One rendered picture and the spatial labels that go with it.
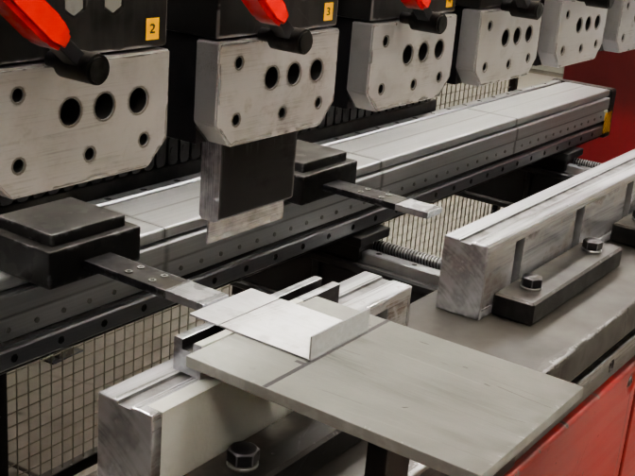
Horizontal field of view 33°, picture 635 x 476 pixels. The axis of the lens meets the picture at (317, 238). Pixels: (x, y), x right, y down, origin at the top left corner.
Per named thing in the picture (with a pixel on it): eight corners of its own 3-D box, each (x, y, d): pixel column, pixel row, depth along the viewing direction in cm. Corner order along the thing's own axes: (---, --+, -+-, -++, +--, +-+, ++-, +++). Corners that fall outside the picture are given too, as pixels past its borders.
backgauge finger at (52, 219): (169, 339, 91) (171, 285, 90) (-27, 261, 105) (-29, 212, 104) (256, 301, 101) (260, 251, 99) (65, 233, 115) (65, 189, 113)
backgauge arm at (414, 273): (453, 364, 149) (465, 270, 144) (122, 247, 183) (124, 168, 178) (479, 347, 155) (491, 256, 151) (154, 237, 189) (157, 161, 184)
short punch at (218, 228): (216, 246, 86) (222, 131, 83) (197, 241, 87) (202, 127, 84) (290, 221, 94) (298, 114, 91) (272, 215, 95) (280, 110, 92)
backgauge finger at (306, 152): (407, 237, 123) (412, 195, 121) (231, 186, 136) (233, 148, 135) (457, 215, 132) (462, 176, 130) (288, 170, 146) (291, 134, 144)
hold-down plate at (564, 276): (530, 327, 129) (534, 304, 128) (489, 314, 131) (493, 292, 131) (620, 266, 152) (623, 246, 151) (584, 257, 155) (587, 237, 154)
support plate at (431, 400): (479, 488, 72) (481, 475, 71) (185, 366, 86) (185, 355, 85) (582, 398, 86) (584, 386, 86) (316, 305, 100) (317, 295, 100)
